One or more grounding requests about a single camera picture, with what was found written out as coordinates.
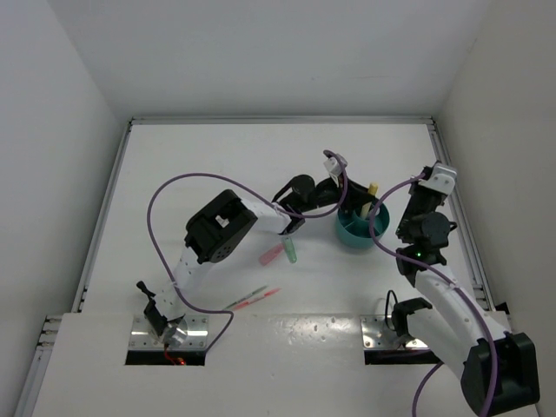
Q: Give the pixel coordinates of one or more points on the yellow highlighter marker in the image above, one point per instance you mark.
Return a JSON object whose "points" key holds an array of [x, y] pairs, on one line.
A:
{"points": [[366, 207]]}

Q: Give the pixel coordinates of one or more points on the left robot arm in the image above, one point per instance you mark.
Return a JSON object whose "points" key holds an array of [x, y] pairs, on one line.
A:
{"points": [[214, 232]]}

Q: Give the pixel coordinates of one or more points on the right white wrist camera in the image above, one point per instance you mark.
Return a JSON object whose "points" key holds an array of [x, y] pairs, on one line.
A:
{"points": [[441, 180]]}

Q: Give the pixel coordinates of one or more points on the red thin pen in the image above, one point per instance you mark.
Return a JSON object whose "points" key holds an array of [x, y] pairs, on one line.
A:
{"points": [[257, 298]]}

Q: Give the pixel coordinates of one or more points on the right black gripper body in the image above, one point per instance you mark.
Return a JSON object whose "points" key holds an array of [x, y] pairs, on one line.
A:
{"points": [[419, 203]]}

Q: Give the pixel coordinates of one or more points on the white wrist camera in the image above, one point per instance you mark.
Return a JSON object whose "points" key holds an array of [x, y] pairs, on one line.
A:
{"points": [[441, 180], [335, 164]]}

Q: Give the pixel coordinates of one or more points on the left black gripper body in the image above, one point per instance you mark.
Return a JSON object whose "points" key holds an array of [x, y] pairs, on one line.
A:
{"points": [[324, 195]]}

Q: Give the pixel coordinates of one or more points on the pink highlighter marker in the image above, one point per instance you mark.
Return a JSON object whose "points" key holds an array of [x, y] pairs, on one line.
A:
{"points": [[271, 254]]}

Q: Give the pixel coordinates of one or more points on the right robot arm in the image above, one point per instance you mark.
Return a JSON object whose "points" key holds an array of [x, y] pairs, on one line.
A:
{"points": [[497, 369]]}

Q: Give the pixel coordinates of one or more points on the green highlighter marker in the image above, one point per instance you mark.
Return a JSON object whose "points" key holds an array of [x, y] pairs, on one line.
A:
{"points": [[289, 249]]}

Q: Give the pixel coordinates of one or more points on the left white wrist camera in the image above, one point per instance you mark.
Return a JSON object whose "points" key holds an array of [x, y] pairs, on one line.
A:
{"points": [[335, 164]]}

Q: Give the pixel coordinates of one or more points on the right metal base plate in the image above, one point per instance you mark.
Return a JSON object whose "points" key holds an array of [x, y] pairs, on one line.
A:
{"points": [[376, 336]]}

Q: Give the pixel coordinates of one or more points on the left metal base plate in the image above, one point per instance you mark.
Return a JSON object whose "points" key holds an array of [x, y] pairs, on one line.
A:
{"points": [[186, 334]]}

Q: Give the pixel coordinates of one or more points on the metal base plate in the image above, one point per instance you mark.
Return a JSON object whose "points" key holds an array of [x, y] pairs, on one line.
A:
{"points": [[186, 334], [376, 336]]}

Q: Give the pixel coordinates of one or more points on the green thin pen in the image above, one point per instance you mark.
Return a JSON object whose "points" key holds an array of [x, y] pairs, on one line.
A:
{"points": [[244, 298]]}

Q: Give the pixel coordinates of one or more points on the teal round divided container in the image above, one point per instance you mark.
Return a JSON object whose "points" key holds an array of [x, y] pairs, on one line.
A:
{"points": [[353, 231]]}

